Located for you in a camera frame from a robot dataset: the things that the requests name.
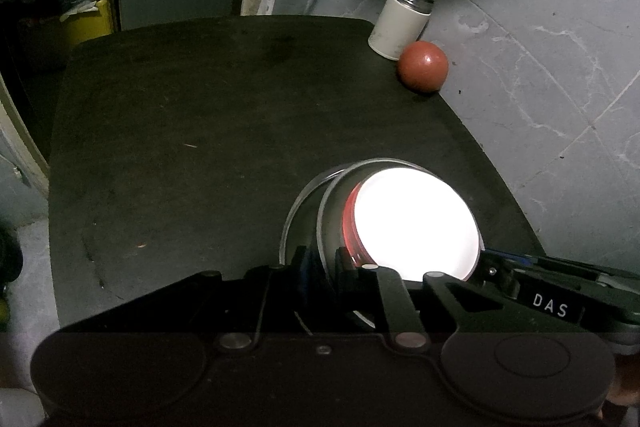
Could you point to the yellow box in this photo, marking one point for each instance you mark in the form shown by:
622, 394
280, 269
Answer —
85, 27

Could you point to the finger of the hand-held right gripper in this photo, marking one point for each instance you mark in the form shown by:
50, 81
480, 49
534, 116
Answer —
502, 274
540, 263

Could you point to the stainless steel plate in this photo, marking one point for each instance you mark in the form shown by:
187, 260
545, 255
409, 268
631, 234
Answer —
300, 217

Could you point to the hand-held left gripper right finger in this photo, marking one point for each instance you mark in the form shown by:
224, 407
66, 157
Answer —
345, 269

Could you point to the white canister with metal rim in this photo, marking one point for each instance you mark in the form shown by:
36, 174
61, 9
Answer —
395, 27

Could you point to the wooden door frame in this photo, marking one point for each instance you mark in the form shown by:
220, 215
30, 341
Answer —
20, 142

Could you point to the white ceramic bowl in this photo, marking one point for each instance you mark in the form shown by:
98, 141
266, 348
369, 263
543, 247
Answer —
415, 227

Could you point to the red ball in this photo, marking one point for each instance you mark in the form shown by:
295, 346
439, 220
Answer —
422, 67

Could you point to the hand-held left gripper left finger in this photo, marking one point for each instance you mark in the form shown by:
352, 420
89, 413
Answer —
301, 277

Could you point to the stainless steel bowl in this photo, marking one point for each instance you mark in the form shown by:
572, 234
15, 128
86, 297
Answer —
332, 217

